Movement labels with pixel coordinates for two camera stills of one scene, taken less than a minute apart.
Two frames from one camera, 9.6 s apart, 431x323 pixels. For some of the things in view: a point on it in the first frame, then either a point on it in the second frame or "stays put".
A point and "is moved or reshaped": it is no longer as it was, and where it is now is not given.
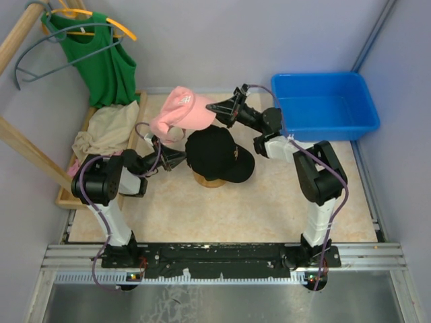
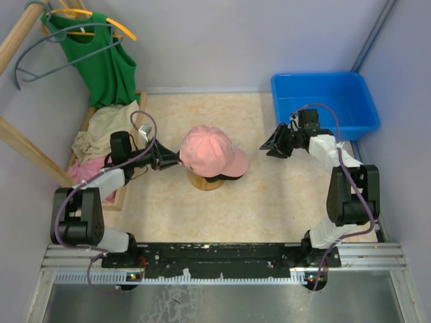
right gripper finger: x=228 y=120 to x=279 y=152
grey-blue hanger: x=63 y=47 stays put
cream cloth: x=110 y=130 stays put
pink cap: x=182 y=110 to x=206 y=151
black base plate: x=196 y=261 stays put
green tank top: x=95 y=50 stays put
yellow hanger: x=73 y=12 stays put
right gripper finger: x=228 y=107 to x=275 y=140
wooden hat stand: x=211 y=184 is moved or reshaped
